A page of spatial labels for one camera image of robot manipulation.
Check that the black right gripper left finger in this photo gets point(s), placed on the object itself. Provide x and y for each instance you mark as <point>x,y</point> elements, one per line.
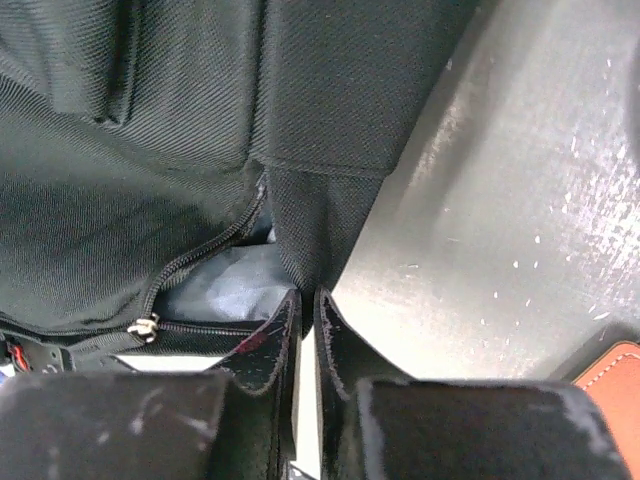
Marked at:
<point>234,421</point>

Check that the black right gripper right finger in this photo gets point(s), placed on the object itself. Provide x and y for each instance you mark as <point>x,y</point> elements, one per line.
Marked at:
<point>378,422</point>

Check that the black student backpack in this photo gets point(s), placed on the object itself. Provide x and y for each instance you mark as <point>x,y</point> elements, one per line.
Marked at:
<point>173,173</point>

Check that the brown leather wallet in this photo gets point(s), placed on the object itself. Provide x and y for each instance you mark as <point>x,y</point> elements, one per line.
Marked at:
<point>612,382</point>

